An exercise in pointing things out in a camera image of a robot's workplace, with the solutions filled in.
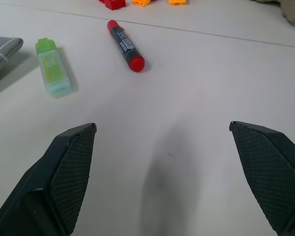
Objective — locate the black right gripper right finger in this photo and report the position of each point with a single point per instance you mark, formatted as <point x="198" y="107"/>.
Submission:
<point x="265" y="172"/>

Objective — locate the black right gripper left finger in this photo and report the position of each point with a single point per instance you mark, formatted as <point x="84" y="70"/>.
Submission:
<point x="63" y="177"/>

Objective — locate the green translucent bottle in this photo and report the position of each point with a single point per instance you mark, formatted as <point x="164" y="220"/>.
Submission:
<point x="52" y="67"/>

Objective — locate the grey checked cloth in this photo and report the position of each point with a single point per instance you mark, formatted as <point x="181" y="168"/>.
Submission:
<point x="0" y="55"/>

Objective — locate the red and black marker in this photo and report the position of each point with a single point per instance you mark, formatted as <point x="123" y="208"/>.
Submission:
<point x="125" y="45"/>

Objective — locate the red toy building brick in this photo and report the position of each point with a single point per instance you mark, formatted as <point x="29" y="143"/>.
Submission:
<point x="114" y="3"/>

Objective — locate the orange toy building brick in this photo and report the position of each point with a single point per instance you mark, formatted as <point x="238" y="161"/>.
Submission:
<point x="177" y="2"/>
<point x="141" y="2"/>

